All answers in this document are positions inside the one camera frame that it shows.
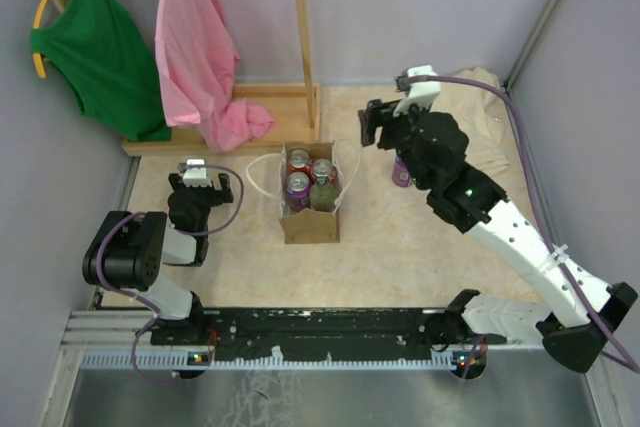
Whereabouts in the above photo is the pink t-shirt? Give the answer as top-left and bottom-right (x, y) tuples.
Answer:
(154, 0), (275, 152)

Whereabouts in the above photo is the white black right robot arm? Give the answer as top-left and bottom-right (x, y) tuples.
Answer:
(359, 100), (638, 373)

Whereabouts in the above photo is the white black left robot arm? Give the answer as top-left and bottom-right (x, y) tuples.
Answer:
(82, 140), (353, 344)

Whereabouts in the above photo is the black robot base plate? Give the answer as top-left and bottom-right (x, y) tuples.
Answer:
(151, 308), (477, 362)

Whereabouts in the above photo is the beige folded cloth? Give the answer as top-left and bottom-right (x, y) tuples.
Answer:
(432, 82), (514, 184)

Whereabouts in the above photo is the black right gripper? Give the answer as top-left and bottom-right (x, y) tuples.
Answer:
(358, 95), (432, 191)

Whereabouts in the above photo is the wooden clothes rack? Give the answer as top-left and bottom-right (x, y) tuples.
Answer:
(17, 0), (324, 158)

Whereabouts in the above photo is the aluminium frame rail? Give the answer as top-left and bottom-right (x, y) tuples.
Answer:
(59, 309), (606, 373)

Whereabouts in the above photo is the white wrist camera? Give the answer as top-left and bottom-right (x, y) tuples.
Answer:
(394, 65), (441, 117)
(179, 159), (212, 188)

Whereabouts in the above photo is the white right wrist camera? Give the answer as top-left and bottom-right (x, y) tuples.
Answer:
(394, 65), (441, 117)

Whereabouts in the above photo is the purple Fanta soda can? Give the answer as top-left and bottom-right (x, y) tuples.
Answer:
(392, 155), (414, 188)

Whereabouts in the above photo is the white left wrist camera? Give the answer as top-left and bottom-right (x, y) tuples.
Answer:
(179, 159), (212, 188)

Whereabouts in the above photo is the green-capped Chang soda bottle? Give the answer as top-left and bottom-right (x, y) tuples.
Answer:
(309, 177), (337, 212)

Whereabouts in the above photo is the green tank top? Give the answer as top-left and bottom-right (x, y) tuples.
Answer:
(30, 0), (171, 142)

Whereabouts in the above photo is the red coke can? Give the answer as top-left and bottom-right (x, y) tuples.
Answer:
(309, 158), (339, 189)
(286, 149), (312, 176)

